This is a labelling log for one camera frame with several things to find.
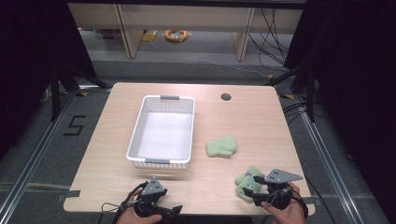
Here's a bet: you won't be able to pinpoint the yellow packet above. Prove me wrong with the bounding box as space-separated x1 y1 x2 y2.
141 29 159 43

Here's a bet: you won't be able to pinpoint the person's left hand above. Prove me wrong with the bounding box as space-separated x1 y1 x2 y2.
116 188 163 224

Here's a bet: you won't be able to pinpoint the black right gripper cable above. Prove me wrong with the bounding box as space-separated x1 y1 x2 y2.
298 176 332 224

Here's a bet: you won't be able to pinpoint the green fuzzy sock blue patches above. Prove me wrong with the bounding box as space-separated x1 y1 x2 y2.
234 165 266 204

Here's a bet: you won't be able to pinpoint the white perforated plastic basket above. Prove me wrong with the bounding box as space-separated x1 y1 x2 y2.
125 94 196 171

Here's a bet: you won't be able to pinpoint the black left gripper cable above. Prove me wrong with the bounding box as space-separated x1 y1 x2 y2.
100 182 148 224

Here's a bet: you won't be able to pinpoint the black curtain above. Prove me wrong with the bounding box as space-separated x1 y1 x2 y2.
283 0 396 216
0 0 97 160

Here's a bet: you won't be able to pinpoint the black floor cables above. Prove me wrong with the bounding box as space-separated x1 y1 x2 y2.
281 101 328 126

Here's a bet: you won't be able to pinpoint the black metal stand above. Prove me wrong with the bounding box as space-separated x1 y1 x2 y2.
263 62 317 123
49 61 112 123

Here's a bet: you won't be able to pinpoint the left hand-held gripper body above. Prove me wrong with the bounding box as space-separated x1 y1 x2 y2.
134 176 169 218

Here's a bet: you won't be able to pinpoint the light wooden desk frame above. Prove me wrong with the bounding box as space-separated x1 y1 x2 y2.
67 2 304 62

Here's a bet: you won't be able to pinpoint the person's right hand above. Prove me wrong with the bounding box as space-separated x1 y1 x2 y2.
260 181 308 224

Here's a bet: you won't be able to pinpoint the silver metal floor rail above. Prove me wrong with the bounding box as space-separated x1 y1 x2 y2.
293 94 367 224
0 89 78 216

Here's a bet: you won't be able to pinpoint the bundle of black cables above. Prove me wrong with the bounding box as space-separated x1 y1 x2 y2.
247 7 291 70

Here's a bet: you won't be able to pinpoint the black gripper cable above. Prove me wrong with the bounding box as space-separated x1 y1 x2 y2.
298 176 332 224
100 182 148 224

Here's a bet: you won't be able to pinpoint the plain green fuzzy sock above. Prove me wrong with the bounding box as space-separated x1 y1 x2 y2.
205 135 239 159

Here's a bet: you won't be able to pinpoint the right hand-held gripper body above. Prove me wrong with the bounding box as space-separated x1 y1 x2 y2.
263 168 304 211

